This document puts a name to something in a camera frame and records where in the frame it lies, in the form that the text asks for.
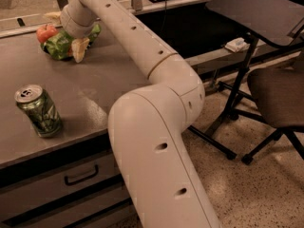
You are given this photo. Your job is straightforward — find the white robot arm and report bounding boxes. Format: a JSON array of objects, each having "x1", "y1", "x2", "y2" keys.
[{"x1": 60, "y1": 0, "x2": 222, "y2": 228}]

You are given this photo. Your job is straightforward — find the grey drawer cabinet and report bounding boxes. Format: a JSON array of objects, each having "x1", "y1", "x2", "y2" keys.
[{"x1": 0, "y1": 28, "x2": 147, "y2": 228}]

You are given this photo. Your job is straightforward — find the red apple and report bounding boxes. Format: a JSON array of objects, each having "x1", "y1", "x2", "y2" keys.
[{"x1": 36, "y1": 24, "x2": 58, "y2": 44}]

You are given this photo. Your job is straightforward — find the black tilted laptop stand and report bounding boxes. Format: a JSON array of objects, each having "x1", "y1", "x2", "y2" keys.
[{"x1": 189, "y1": 0, "x2": 304, "y2": 160}]

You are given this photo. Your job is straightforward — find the green rice chip bag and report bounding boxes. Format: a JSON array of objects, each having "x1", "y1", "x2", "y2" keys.
[{"x1": 40, "y1": 24, "x2": 102, "y2": 60}]

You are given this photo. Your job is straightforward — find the small white device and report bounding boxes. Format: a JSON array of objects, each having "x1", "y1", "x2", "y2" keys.
[{"x1": 225, "y1": 37, "x2": 249, "y2": 53}]

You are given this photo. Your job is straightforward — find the black hanging cable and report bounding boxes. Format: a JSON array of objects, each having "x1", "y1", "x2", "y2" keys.
[{"x1": 158, "y1": 1, "x2": 168, "y2": 41}]

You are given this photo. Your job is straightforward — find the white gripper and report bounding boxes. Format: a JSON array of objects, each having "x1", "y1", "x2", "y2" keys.
[{"x1": 44, "y1": 0, "x2": 97, "y2": 63}]

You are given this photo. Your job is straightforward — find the black drawer handle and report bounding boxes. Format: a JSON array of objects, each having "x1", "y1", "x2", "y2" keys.
[{"x1": 64, "y1": 164, "x2": 99, "y2": 186}]

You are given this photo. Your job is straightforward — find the dark office chair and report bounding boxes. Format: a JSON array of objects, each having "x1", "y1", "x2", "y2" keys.
[{"x1": 241, "y1": 60, "x2": 304, "y2": 164}]

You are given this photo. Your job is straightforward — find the green soda can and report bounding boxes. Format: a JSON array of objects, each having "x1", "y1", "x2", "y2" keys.
[{"x1": 14, "y1": 85, "x2": 62, "y2": 138}]

